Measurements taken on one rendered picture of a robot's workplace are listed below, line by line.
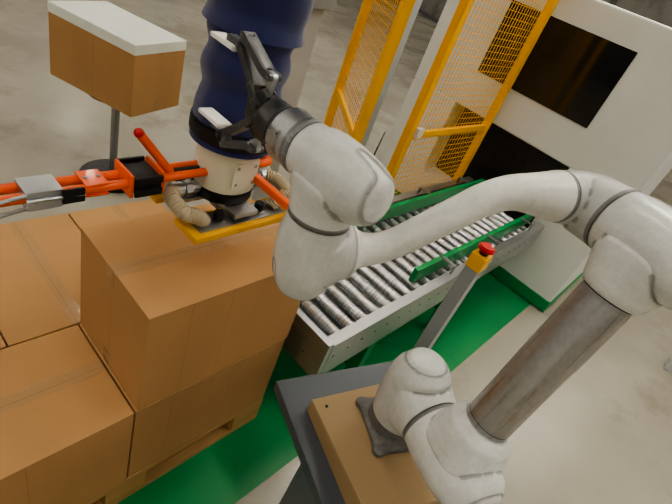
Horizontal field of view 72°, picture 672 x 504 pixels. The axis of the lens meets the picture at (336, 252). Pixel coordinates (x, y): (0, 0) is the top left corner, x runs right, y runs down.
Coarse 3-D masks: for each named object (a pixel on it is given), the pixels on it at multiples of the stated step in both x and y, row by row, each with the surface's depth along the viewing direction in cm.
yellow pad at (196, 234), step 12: (252, 204) 136; (264, 204) 134; (216, 216) 123; (228, 216) 127; (252, 216) 131; (264, 216) 133; (276, 216) 136; (180, 228) 120; (192, 228) 119; (204, 228) 120; (216, 228) 121; (228, 228) 124; (240, 228) 126; (252, 228) 130; (192, 240) 117; (204, 240) 119
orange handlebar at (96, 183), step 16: (192, 160) 122; (64, 176) 99; (80, 176) 101; (96, 176) 102; (112, 176) 106; (176, 176) 114; (192, 176) 118; (256, 176) 126; (0, 192) 91; (16, 192) 93; (96, 192) 102; (272, 192) 123
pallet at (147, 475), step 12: (252, 408) 199; (228, 420) 189; (240, 420) 198; (216, 432) 195; (228, 432) 197; (192, 444) 188; (204, 444) 189; (168, 456) 170; (180, 456) 183; (192, 456) 186; (144, 468) 163; (156, 468) 176; (168, 468) 178; (132, 480) 162; (144, 480) 169; (108, 492) 155; (120, 492) 161; (132, 492) 168
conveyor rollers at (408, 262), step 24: (408, 216) 292; (504, 216) 343; (456, 240) 286; (504, 240) 310; (384, 264) 244; (408, 264) 247; (456, 264) 266; (336, 288) 211; (360, 288) 222; (384, 288) 225; (408, 288) 230; (312, 312) 195; (336, 312) 199; (360, 312) 204
